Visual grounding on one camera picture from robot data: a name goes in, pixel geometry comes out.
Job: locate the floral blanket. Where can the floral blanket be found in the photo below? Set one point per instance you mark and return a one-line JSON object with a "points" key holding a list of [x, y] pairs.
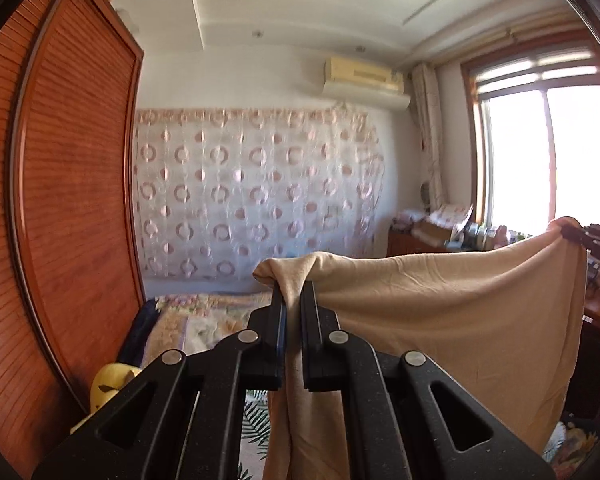
{"points": [[205, 315]]}

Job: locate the cream wall air conditioner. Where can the cream wall air conditioner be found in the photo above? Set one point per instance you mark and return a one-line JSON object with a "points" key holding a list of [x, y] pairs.
{"points": [[365, 77]]}

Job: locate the dark blue bed sheet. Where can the dark blue bed sheet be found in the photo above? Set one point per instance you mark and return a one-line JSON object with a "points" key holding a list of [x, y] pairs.
{"points": [[140, 335]]}

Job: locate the beige printed T-shirt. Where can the beige printed T-shirt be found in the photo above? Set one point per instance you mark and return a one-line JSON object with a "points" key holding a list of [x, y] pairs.
{"points": [[430, 310]]}

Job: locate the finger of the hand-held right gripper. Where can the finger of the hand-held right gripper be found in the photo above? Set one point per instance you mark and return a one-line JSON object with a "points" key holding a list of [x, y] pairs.
{"points": [[577, 237]]}

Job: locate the drawn floral curtain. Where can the drawn floral curtain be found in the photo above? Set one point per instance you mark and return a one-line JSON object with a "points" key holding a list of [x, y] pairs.
{"points": [[430, 135]]}

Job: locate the yellow plush toy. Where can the yellow plush toy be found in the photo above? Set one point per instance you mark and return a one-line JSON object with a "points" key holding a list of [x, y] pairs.
{"points": [[110, 382]]}

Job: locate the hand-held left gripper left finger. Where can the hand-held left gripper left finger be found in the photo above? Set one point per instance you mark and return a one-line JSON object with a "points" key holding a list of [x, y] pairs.
{"points": [[275, 330]]}

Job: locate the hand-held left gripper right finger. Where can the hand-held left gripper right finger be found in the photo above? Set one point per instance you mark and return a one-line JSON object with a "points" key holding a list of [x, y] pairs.
{"points": [[310, 340]]}

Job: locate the cardboard box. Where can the cardboard box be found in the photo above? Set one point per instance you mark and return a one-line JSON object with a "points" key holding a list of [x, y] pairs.
{"points": [[430, 234]]}

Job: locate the wooden framed window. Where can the wooden framed window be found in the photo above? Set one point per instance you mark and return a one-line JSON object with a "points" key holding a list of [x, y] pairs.
{"points": [[530, 160]]}

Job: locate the leaf-print bed sheet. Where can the leaf-print bed sheet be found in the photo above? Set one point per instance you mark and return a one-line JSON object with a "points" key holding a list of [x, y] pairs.
{"points": [[255, 430]]}

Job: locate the wooden slatted wardrobe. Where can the wooden slatted wardrobe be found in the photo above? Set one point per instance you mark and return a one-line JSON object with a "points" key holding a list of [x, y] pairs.
{"points": [[70, 185]]}

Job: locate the sheer circle-print curtain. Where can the sheer circle-print curtain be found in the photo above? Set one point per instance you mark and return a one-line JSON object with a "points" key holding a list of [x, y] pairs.
{"points": [[255, 190]]}

